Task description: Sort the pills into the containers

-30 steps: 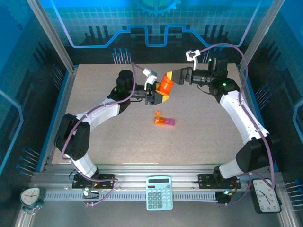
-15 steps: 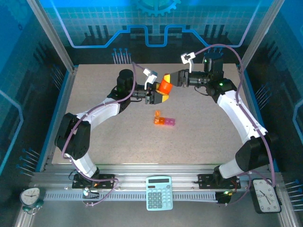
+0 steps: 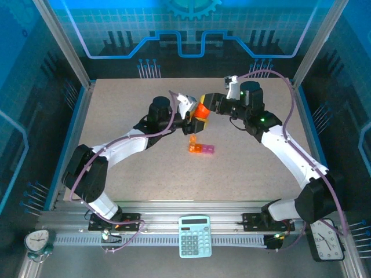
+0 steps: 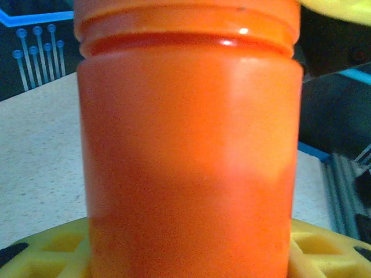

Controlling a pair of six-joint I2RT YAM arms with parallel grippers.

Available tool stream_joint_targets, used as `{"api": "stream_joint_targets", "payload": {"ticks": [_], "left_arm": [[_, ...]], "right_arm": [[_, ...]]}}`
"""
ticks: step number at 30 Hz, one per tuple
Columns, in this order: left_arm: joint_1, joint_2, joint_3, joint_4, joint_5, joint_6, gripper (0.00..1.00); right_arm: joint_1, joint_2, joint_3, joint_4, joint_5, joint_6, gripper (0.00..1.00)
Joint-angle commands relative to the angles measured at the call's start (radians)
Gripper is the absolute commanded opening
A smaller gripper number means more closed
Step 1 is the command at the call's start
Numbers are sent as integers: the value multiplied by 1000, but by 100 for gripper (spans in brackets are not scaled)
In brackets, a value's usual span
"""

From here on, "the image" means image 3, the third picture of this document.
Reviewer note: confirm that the light blue calculator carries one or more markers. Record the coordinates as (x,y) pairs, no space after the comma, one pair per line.
(194,240)

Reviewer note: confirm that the green alarm clock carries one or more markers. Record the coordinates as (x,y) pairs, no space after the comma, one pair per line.
(37,240)

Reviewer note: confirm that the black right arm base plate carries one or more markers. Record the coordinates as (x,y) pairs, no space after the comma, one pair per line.
(252,221)

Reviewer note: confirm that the aluminium side rail blue strip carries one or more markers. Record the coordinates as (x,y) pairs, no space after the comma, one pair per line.
(304,116)
(81,116)

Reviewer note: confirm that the black rectangular clock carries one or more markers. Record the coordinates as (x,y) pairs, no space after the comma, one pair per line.
(327,246)

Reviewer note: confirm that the orange and pink pill organizer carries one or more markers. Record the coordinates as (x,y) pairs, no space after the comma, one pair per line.
(207,149)

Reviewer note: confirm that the aluminium frame post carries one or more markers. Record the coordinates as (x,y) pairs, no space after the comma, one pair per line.
(66,46)
(313,43)

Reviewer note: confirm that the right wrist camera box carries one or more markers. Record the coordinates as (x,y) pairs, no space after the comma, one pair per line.
(232,88)

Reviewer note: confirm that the small black controller box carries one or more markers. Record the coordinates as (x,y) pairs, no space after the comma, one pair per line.
(274,242)

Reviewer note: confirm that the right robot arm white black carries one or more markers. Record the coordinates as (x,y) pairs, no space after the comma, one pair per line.
(292,153)

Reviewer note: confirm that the orange pill bottle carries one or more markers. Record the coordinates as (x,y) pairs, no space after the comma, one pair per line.
(200,116)

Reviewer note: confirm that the aluminium frame rail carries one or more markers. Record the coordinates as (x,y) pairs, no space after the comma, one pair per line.
(174,208)

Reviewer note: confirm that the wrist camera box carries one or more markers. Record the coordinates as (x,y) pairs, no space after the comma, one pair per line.
(185,101)
(232,88)

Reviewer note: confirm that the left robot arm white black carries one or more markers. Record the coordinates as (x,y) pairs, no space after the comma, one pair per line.
(121,146)

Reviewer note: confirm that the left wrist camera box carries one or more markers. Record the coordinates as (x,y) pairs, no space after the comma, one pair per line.
(185,101)

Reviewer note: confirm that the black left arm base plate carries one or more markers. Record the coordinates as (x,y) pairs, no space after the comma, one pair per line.
(130,221)

